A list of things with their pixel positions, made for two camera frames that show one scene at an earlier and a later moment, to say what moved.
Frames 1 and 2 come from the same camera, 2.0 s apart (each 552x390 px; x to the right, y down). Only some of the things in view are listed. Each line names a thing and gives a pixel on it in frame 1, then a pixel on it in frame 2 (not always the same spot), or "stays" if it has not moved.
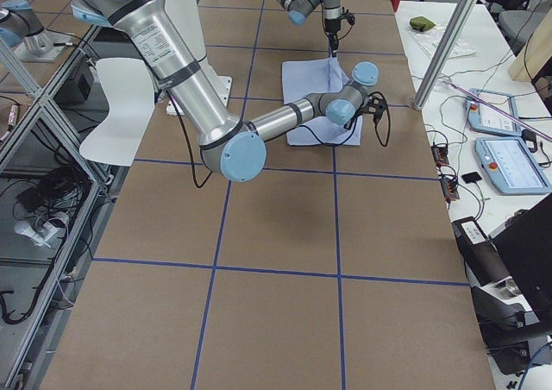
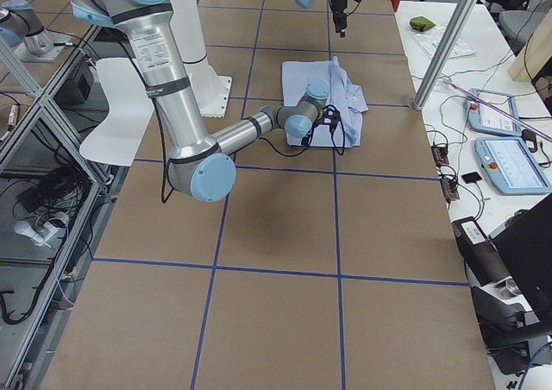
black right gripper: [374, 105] -> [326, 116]
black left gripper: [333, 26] -> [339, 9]
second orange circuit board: [449, 188] stays
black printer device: [508, 318] stays
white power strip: [48, 232] stays
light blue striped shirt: [304, 78] stays
